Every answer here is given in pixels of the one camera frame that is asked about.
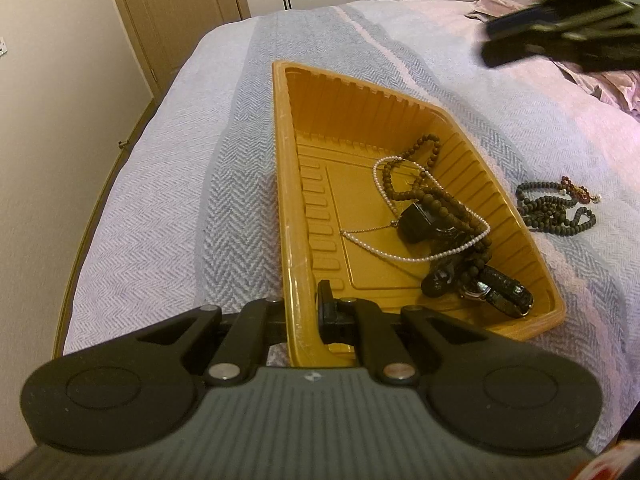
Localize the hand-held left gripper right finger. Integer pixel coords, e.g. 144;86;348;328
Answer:
316;280;504;387

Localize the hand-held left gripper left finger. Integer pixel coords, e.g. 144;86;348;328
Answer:
127;299;287;387

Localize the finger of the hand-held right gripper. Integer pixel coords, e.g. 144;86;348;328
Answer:
486;6;557;37
482;34;566;69

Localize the orange plastic tray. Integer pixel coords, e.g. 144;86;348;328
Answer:
271;60;567;368

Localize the small black block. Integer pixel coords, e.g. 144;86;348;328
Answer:
397;203;437;245

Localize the white pearl necklace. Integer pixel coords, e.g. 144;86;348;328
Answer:
341;156;492;262

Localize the brown wooden bead necklace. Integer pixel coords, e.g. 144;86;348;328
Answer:
381;133;493;281

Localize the dark bead necklace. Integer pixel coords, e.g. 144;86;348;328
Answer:
516;180;597;234

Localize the black wristwatch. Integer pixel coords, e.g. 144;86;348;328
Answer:
420;259;534;319

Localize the crumpled pink blanket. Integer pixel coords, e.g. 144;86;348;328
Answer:
465;0;640;122

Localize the brown wooden door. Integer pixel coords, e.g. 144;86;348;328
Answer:
102;0;251;92

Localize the red patterned cloth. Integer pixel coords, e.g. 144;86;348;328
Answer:
585;440;640;480

